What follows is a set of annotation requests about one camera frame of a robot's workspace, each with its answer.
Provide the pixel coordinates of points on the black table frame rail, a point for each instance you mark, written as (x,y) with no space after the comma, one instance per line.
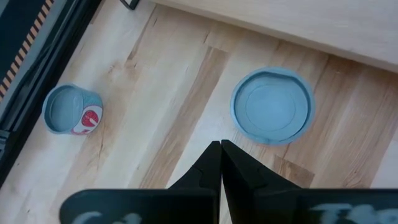
(53,53)

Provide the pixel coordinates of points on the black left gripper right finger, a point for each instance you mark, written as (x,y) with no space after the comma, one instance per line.
(248,193)

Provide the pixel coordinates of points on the orange black hazard tape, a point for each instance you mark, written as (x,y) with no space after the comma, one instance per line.
(23,49)

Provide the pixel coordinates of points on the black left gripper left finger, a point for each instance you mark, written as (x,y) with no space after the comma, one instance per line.
(199,193)

